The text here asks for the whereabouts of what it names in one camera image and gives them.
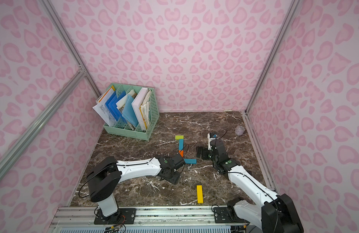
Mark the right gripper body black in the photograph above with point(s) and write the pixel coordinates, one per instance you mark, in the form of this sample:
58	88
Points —
207	153

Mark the teal block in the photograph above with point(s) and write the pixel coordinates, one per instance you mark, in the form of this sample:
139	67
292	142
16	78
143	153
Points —
181	144
190	161

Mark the green building block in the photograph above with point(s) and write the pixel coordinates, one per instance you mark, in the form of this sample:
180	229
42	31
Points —
179	137

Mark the yellow building block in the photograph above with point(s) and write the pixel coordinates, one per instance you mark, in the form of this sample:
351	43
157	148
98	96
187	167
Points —
200	199

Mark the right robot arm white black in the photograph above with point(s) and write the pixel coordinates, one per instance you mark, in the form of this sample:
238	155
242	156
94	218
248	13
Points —
270	212

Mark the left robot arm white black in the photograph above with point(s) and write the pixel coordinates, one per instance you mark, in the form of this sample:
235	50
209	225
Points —
105	176

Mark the clear plastic cup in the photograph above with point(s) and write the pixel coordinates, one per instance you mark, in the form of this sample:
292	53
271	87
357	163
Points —
239	130

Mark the light blue folder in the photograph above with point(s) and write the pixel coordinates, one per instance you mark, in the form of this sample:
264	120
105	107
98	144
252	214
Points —
128	111

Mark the green plastic file basket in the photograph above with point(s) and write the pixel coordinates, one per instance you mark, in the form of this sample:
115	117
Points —
123	129

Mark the white booklets stack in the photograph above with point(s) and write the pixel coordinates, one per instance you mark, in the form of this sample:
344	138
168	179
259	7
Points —
141	107

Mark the blue folders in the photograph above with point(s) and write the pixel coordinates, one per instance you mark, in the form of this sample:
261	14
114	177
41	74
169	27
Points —
111	104

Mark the white paper sheets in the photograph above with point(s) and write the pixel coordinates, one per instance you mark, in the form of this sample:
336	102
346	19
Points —
102	109

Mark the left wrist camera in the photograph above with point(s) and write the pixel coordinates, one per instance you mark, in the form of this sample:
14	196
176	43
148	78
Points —
177	161

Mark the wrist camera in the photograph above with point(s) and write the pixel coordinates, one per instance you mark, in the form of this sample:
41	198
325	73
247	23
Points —
177	161
211	136

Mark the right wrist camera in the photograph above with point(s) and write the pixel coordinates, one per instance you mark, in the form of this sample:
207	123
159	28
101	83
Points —
211	136

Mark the aluminium front rail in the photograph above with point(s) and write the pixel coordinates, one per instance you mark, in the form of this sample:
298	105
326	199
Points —
148	219

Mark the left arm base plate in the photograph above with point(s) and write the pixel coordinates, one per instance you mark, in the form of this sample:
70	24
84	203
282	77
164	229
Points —
122	216

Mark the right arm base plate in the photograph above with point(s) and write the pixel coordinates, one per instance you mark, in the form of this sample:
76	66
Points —
226	215

